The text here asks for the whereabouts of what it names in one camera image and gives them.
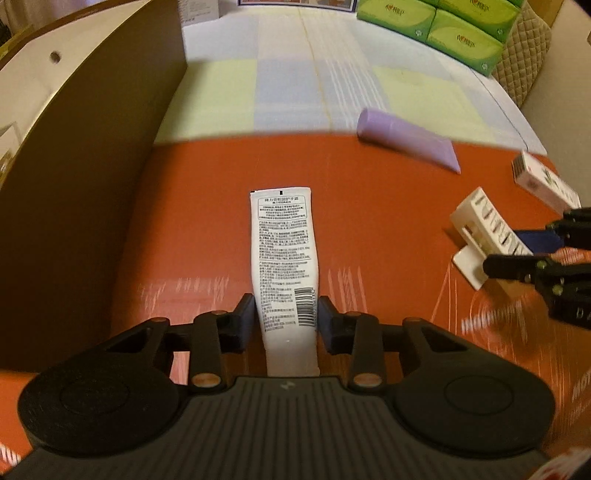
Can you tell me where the brown cardboard storage box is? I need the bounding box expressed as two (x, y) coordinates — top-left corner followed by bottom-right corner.
(1, 1), (187, 372)

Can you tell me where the green tissue pack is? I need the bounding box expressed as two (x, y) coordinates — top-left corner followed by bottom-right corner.
(356, 0), (436, 43)
(426, 9), (504, 77)

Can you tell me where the checked pastel tablecloth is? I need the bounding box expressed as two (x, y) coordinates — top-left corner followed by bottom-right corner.
(156, 1), (544, 154)

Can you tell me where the purple cream tube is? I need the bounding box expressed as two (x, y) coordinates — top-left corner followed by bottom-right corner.
(356, 108), (461, 174)

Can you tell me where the white medicine box green bird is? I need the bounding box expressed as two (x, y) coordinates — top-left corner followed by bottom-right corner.
(512, 151), (582, 214)

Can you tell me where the white cream tube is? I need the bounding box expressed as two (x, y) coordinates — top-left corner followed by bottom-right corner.
(249, 187), (320, 377)

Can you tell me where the white plastic clip rack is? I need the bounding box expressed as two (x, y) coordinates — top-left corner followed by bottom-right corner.
(450, 187), (533, 290)

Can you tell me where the white product carton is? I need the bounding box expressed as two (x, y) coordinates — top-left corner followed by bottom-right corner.
(177, 0), (219, 26)

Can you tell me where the beige quilted chair back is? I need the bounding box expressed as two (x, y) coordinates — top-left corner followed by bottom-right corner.
(492, 1), (552, 108)

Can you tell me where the orange printed table mat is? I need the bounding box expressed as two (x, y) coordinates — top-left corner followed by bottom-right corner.
(1, 135), (590, 465)

